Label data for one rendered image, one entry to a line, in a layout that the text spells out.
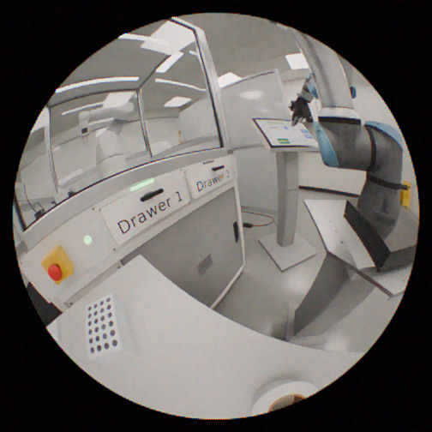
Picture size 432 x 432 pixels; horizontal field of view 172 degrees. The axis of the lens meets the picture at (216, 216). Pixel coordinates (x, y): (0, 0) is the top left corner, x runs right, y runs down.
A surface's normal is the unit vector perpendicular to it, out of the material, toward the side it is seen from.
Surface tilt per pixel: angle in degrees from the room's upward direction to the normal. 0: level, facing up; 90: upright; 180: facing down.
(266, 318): 0
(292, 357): 0
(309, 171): 90
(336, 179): 90
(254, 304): 0
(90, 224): 90
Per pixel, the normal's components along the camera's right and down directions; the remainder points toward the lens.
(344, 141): -0.60, 0.61
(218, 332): -0.18, -0.88
